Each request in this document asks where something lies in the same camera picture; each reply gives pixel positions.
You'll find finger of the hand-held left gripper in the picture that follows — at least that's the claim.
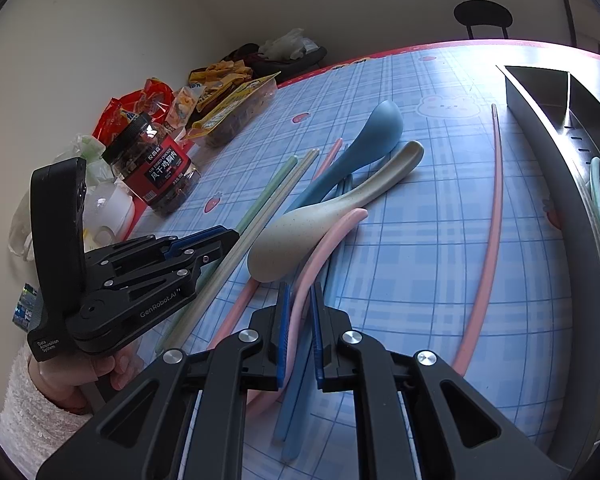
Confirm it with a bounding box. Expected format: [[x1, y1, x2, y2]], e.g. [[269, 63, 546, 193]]
[[84, 226, 241, 281], [94, 247, 233, 345]]

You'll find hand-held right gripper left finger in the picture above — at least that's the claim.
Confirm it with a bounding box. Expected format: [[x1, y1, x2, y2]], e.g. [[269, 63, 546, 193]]
[[36, 282, 293, 480]]

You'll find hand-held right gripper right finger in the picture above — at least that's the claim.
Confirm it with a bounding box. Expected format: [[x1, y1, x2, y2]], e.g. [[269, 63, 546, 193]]
[[307, 282, 563, 480]]

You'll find pink chopstick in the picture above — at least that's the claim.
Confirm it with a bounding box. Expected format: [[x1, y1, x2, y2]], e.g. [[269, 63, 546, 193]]
[[205, 138, 343, 351], [451, 103, 505, 373]]

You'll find blue chopstick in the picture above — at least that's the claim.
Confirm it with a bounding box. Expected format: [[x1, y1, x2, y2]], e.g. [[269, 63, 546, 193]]
[[282, 175, 353, 461], [272, 175, 353, 443]]

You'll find beige speckled spoon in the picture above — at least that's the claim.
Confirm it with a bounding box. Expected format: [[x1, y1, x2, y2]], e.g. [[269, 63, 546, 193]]
[[246, 140, 426, 283]]

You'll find pink spoon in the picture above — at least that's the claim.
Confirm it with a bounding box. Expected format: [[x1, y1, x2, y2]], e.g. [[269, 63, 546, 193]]
[[245, 207, 369, 413]]

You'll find blue spoon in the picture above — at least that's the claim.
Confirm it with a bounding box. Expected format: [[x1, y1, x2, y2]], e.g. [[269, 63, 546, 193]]
[[285, 100, 405, 213]]

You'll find metal utensil holder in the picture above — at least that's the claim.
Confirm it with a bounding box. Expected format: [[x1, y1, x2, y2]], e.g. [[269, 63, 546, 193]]
[[496, 64, 600, 480]]

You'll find person's left forearm white sleeve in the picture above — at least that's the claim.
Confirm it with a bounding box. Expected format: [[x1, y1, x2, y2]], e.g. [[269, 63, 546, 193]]
[[0, 345, 96, 478]]

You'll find person's left hand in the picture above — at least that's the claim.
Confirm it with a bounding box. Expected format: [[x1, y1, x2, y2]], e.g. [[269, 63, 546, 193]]
[[27, 347, 146, 403]]

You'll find translucent plastic bag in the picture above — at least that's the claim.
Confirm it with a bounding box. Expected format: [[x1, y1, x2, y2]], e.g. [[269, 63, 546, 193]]
[[7, 132, 138, 261]]

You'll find black-lidded red label jar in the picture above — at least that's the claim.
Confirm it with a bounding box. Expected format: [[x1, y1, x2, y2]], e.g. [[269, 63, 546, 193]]
[[101, 112, 202, 217]]

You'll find small orange snack packet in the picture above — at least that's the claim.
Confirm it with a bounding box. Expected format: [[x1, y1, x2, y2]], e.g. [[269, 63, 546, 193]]
[[165, 87, 199, 133]]

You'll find blue plaid tablecloth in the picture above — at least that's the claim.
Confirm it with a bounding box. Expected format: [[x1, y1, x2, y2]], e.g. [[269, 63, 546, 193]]
[[125, 40, 600, 480]]

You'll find yellow label snack packet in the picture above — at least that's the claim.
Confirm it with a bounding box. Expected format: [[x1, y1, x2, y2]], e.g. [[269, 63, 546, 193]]
[[187, 72, 282, 148]]

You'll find red snack bag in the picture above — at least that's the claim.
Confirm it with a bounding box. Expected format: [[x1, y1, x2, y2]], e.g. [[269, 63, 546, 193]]
[[92, 77, 176, 146]]

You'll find yellow snack bag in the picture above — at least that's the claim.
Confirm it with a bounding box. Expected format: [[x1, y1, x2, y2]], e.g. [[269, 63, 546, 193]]
[[189, 58, 253, 93]]

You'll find dark bag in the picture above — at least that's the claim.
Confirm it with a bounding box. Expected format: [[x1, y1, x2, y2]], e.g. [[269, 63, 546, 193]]
[[220, 42, 327, 83]]

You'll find white plastic bag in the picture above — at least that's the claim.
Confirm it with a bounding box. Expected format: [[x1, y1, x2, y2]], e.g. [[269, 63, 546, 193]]
[[257, 28, 320, 61]]

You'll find black round stool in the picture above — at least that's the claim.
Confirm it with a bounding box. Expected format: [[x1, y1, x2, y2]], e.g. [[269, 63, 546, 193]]
[[453, 0, 512, 41]]

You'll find black metal frame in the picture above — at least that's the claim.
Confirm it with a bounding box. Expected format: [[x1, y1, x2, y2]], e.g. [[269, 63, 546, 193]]
[[562, 0, 600, 48]]

